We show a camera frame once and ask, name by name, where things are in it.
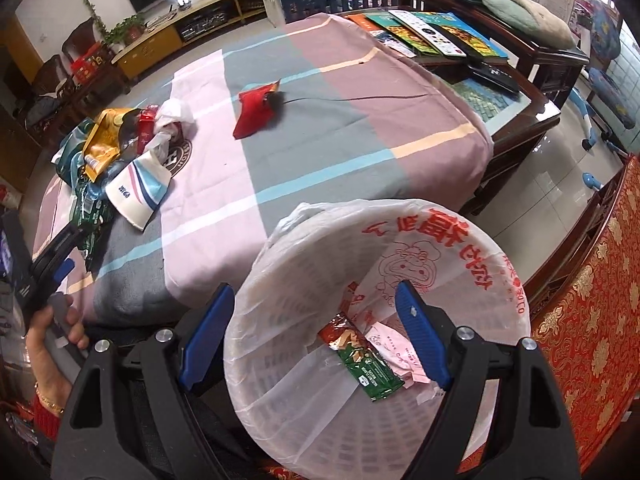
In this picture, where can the person's left hand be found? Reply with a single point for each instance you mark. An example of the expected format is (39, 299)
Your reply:
(42, 355)

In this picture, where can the striped pastel tablecloth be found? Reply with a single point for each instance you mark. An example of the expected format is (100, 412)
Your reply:
(300, 160)

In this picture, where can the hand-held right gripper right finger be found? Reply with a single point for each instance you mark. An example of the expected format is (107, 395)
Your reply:
(420, 340)

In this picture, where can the red snack packet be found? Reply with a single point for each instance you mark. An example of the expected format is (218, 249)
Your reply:
(252, 112)

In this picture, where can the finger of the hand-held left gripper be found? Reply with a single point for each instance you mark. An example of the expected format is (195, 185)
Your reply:
(62, 271)
(62, 247)

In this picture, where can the dark green bag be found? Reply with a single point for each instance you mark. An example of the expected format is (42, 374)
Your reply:
(69, 142)

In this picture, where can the small white device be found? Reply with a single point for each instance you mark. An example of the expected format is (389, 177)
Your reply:
(183, 2)

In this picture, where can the yellow wooden TV cabinet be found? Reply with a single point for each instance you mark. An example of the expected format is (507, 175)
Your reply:
(150, 50)

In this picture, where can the red gold brocade cushion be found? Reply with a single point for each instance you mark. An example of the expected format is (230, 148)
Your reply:
(590, 335)

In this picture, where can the green picture book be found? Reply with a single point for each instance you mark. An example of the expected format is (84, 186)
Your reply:
(400, 30)

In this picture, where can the white blue-striped paper cup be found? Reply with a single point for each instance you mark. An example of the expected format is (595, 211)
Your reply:
(135, 190)

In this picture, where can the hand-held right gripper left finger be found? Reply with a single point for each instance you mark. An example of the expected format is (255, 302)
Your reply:
(207, 340)

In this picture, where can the orange book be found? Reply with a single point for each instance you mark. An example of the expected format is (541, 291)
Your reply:
(361, 21)

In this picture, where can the large colourful picture book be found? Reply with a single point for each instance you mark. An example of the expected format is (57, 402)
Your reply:
(477, 30)

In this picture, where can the person's left forearm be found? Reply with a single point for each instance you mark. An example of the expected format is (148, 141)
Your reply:
(47, 415)

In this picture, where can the red gift box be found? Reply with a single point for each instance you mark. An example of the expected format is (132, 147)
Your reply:
(89, 62)

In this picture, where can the black bag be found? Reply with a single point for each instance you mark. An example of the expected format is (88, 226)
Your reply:
(42, 110)

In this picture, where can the small red carton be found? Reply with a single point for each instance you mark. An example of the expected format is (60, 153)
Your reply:
(146, 125)

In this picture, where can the dark wooden side table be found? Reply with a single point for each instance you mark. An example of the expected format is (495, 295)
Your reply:
(550, 60)

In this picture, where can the blue child's chair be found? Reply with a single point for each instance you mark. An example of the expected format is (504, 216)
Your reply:
(607, 85)

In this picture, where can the white plastic waste basket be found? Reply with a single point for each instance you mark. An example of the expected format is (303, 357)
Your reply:
(300, 435)

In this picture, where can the wooden sofa frame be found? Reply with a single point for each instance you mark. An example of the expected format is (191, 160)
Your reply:
(575, 250)

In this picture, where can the wooden glass-top coffee table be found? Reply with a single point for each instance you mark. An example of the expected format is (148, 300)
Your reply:
(505, 110)

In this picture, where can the potted green plant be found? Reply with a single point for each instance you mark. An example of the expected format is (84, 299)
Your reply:
(125, 30)

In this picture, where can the dark wooden chair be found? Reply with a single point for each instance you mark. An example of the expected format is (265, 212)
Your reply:
(55, 80)

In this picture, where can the white crumpled plastic bag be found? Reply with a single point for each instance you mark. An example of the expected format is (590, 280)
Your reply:
(172, 111)
(158, 145)

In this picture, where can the small wall poster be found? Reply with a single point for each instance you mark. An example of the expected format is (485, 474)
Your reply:
(582, 12)

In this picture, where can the white remote control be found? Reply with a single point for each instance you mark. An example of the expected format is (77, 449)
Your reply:
(425, 32)

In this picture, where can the small picture cards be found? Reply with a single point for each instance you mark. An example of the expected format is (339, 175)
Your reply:
(395, 45)

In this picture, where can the red white box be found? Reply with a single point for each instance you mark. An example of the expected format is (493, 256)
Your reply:
(6, 196)

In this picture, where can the grey green cushion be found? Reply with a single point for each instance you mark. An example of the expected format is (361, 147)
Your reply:
(530, 15)

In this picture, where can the black remote control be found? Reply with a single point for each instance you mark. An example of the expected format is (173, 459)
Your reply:
(470, 45)

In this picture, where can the pink paper receipt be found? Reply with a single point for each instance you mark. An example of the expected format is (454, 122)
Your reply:
(395, 347)

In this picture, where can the yellow snack bag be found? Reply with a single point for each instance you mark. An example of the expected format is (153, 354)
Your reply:
(102, 145)

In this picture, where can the orange green snack packet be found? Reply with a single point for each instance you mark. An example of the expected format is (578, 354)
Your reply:
(370, 370)

